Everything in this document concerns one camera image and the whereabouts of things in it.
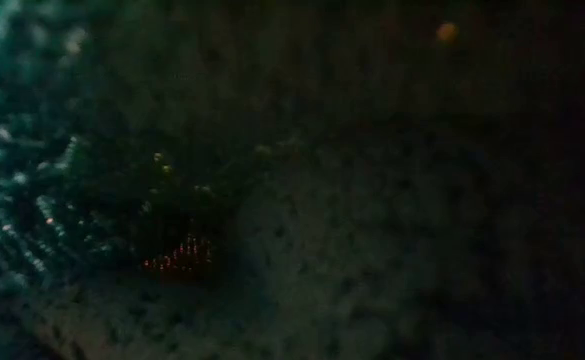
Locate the teal microfiber towel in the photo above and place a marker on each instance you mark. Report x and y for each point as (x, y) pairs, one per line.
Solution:
(22, 200)

